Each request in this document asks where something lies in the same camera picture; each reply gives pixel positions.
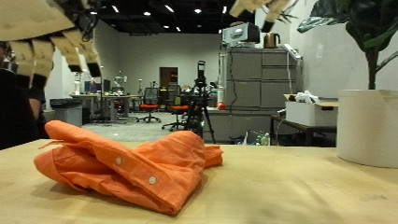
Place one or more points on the plastic bottles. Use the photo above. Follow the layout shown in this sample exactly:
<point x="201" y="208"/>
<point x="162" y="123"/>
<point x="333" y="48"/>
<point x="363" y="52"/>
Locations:
<point x="261" y="140"/>

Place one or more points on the grey drawer cabinet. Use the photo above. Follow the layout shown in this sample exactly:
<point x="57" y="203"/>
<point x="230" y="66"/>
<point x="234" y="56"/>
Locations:
<point x="253" y="81"/>

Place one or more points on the white round plant pot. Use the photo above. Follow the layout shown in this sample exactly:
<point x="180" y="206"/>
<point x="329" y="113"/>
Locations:
<point x="366" y="127"/>

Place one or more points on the grey low counter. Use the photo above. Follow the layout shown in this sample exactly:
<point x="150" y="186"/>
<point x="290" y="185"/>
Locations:
<point x="236" y="123"/>

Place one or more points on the grey trash bin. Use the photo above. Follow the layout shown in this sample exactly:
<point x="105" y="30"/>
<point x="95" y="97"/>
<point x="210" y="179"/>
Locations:
<point x="67" y="115"/>

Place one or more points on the brown door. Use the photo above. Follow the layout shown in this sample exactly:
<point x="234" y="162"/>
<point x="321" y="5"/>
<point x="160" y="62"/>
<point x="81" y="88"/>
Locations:
<point x="168" y="76"/>

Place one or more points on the person in dark shirt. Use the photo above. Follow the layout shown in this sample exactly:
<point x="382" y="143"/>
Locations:
<point x="16" y="118"/>

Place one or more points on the white cardboard box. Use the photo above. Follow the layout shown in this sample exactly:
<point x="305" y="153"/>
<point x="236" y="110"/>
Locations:
<point x="309" y="113"/>

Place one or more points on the small red object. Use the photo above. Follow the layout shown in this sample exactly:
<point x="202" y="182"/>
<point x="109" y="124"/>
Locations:
<point x="221" y="106"/>

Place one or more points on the dark side table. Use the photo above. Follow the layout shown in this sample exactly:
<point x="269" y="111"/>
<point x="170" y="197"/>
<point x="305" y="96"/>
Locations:
<point x="305" y="129"/>

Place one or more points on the metal kettle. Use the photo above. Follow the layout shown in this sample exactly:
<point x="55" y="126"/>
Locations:
<point x="270" y="40"/>

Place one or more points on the long work desk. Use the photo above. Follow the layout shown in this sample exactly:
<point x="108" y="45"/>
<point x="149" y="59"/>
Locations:
<point x="104" y="97"/>

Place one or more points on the grey box-shaped monitor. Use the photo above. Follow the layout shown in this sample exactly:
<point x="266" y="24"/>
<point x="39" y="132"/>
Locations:
<point x="240" y="33"/>

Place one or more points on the white power strip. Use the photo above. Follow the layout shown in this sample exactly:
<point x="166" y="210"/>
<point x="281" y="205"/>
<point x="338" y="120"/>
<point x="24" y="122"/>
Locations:
<point x="293" y="51"/>

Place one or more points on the white plastic bag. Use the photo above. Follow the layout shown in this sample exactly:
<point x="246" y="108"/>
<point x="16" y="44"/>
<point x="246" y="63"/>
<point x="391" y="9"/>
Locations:
<point x="306" y="97"/>

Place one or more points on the orange seat office chair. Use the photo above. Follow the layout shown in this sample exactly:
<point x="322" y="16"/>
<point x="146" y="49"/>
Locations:
<point x="149" y="107"/>
<point x="178" y="109"/>

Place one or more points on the green leafy plant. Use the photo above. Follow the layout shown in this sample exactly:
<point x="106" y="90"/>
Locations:
<point x="369" y="28"/>

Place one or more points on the black camera tripod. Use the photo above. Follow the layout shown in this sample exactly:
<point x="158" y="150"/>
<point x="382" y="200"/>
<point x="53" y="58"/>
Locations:
<point x="200" y="102"/>

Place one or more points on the orange button shirt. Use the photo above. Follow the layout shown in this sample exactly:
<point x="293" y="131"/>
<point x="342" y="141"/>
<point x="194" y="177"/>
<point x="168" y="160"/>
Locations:
<point x="136" y="168"/>

